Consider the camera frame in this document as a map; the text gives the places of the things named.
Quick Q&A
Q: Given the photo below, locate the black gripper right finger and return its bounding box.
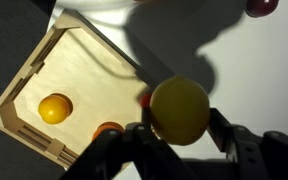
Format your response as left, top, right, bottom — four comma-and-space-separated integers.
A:
207, 108, 288, 180

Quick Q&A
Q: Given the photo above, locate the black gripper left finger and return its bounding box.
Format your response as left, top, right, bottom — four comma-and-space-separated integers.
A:
62, 109, 198, 180

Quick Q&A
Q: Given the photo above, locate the yellow lemon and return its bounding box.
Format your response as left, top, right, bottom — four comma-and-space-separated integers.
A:
150, 75, 210, 145

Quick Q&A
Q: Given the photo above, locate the wooden tray box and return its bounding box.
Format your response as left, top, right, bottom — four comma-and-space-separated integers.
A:
0, 10, 154, 168

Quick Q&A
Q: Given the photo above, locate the small red tomato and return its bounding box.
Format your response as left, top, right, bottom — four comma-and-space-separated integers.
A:
140, 93, 152, 108

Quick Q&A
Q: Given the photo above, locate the yellow orange round fruit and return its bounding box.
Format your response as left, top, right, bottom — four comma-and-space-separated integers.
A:
38, 93, 73, 124

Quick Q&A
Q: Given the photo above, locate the dark red plum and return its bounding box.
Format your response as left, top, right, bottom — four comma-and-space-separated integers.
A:
245, 0, 279, 18

